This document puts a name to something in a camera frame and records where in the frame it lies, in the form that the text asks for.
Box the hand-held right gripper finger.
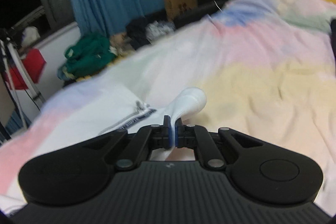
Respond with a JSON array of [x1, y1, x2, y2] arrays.
[[176, 119, 264, 170], [84, 115, 175, 170]]

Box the white pants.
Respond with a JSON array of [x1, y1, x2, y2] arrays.
[[39, 84, 208, 161]]

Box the pile of mixed clothes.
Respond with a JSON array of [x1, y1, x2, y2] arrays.
[[58, 61, 105, 83]]

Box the white patterned cloth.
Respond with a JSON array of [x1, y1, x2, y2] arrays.
[[146, 21, 175, 40]]

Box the tan cloth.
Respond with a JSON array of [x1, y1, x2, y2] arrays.
[[110, 32, 130, 54]]

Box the pastel bed duvet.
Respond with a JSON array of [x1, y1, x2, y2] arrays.
[[0, 0, 336, 217]]

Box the black garment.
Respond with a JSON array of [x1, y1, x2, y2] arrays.
[[125, 17, 158, 51]]

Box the green garment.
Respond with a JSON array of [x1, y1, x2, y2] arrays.
[[64, 32, 117, 76]]

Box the black sofa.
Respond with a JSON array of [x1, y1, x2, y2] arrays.
[[126, 0, 235, 51]]

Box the brown paper bag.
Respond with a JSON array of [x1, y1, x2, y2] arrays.
[[164, 0, 198, 22]]

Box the red garment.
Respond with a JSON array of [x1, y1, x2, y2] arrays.
[[8, 49, 47, 89]]

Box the pale hanging cloth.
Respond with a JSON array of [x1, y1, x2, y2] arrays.
[[22, 27, 40, 45]]

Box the silver steamer stand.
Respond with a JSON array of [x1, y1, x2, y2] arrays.
[[0, 28, 46, 109]]

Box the dark cloth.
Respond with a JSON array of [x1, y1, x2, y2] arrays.
[[328, 17, 336, 62]]

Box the metal balcony railing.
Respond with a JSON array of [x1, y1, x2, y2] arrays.
[[10, 6, 46, 28]]

